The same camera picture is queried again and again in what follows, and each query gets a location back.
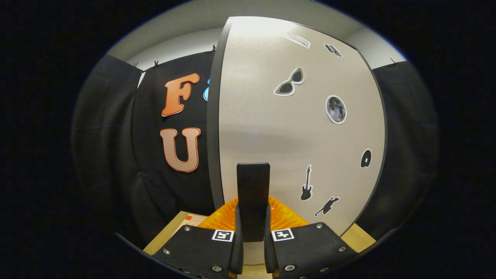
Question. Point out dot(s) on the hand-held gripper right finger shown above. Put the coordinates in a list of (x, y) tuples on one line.
[(310, 248)]

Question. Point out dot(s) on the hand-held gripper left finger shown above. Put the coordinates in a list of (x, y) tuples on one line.
[(193, 248)]

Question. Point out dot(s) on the beige orange book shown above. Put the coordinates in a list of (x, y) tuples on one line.
[(192, 221)]

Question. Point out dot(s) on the black backdrop cloth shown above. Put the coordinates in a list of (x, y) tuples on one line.
[(116, 155)]

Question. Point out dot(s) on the beige shoe cabinet door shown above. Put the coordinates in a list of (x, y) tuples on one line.
[(271, 128)]

